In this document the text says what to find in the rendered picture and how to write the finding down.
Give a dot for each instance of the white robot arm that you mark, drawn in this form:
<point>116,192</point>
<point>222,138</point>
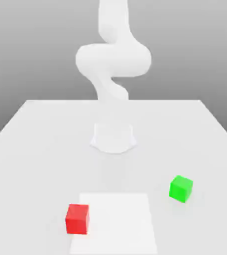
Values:
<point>113,59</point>

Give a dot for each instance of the small green cube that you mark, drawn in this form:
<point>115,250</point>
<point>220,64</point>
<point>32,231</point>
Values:
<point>180,189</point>

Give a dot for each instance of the small red cube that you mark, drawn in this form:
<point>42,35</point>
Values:
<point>76,220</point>

